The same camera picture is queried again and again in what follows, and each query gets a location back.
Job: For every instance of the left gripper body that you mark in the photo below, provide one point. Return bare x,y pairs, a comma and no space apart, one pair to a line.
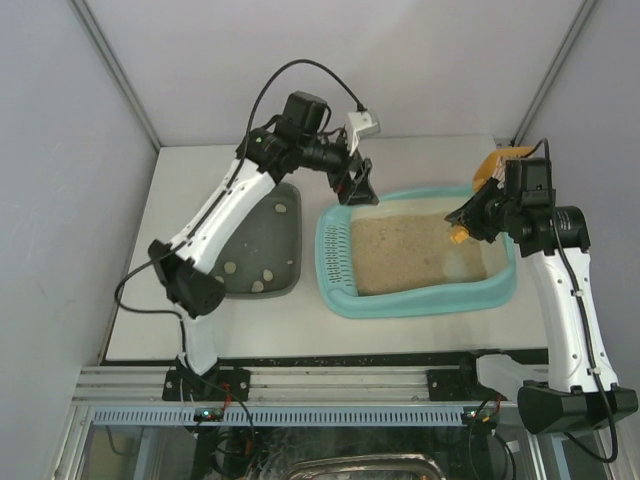
350,176

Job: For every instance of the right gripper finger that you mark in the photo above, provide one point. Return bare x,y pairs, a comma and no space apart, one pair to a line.
467,216
490,189

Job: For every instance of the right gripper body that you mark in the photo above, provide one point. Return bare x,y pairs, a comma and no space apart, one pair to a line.
480,209

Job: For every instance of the orange litter scoop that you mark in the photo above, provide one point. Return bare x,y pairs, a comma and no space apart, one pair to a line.
494,164

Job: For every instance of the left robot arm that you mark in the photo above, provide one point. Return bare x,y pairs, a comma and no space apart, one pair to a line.
289,141

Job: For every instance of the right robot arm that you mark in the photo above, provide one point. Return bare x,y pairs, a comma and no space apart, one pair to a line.
513,195

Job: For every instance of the beige cat litter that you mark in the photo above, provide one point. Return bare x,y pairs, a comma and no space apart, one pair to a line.
405,252

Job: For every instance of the dark grey plastic tray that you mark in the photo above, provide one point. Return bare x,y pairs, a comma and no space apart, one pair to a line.
265,239

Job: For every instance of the metal bowl below table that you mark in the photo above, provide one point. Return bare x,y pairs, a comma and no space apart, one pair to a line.
417,464

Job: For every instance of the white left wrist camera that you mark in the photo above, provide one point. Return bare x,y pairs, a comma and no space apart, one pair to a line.
360,125

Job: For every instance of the aluminium mounting rail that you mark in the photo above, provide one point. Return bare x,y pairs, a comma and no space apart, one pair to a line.
291,385

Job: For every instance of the blue slotted cable duct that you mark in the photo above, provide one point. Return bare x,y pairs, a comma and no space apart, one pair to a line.
268,416

